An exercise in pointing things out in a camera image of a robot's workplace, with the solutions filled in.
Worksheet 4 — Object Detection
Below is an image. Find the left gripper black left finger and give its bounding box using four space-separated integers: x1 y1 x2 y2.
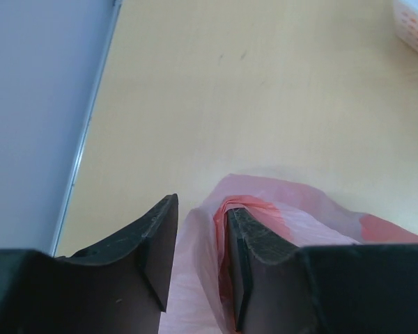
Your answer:
0 194 178 333

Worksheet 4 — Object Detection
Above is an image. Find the white plastic basket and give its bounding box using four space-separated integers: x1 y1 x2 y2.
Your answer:
392 0 418 53

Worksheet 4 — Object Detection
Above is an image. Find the pink plastic bag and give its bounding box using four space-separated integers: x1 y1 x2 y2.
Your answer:
159 174 418 333

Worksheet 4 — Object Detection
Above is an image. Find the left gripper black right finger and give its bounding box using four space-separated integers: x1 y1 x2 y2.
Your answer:
227 209 418 333

